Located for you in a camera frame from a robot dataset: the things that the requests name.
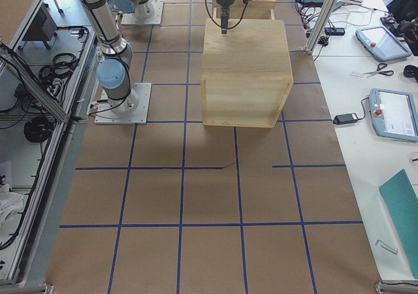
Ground wooden drawer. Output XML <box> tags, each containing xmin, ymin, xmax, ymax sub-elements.
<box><xmin>230</xmin><ymin>0</ymin><xmax>276</xmax><ymax>20</ymax></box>

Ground grey teach pendant far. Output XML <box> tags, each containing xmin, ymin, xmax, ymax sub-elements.
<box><xmin>355</xmin><ymin>26</ymin><xmax>412</xmax><ymax>62</ymax></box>

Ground black coiled cable bundle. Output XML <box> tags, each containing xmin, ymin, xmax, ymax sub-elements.
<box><xmin>24</xmin><ymin>116</ymin><xmax>50</xmax><ymax>143</ymax></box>

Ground light wooden drawer cabinet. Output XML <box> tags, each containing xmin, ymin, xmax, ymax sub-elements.
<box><xmin>201</xmin><ymin>19</ymin><xmax>293</xmax><ymax>128</ymax></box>

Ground black small adapter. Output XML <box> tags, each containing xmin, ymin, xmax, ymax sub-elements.
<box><xmin>324</xmin><ymin>27</ymin><xmax>346</xmax><ymax>36</ymax></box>

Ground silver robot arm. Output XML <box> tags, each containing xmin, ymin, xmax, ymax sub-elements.
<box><xmin>112</xmin><ymin>0</ymin><xmax>234</xmax><ymax>35</ymax></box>
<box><xmin>80</xmin><ymin>0</ymin><xmax>146</xmax><ymax>117</ymax></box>

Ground aluminium frame post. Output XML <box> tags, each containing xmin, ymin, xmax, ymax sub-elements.
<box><xmin>306</xmin><ymin>0</ymin><xmax>337</xmax><ymax>55</ymax></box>

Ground grey teach pendant near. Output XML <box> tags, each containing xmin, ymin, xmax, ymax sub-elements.
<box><xmin>369</xmin><ymin>88</ymin><xmax>417</xmax><ymax>142</ymax></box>

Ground black handled scissors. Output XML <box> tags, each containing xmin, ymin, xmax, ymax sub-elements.
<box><xmin>363</xmin><ymin>63</ymin><xmax>394</xmax><ymax>78</ymax></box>

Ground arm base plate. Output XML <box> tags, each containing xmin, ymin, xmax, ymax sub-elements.
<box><xmin>94</xmin><ymin>82</ymin><xmax>152</xmax><ymax>125</ymax></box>
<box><xmin>121</xmin><ymin>1</ymin><xmax>163</xmax><ymax>26</ymax></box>

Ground black control box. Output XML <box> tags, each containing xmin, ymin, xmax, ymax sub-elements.
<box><xmin>20</xmin><ymin>5</ymin><xmax>57</xmax><ymax>49</ymax></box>

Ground black power adapter brick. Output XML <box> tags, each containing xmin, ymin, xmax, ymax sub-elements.
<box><xmin>332</xmin><ymin>113</ymin><xmax>359</xmax><ymax>125</ymax></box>

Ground grey teach pendant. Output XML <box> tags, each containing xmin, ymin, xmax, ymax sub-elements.
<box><xmin>355</xmin><ymin>26</ymin><xmax>412</xmax><ymax>62</ymax></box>
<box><xmin>369</xmin><ymin>88</ymin><xmax>417</xmax><ymax>142</ymax></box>

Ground white crumpled cloth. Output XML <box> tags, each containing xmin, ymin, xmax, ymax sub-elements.
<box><xmin>1</xmin><ymin>184</ymin><xmax>24</xmax><ymax>227</ymax></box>

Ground teal green folder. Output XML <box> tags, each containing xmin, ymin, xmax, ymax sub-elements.
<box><xmin>379</xmin><ymin>169</ymin><xmax>417</xmax><ymax>278</ymax></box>

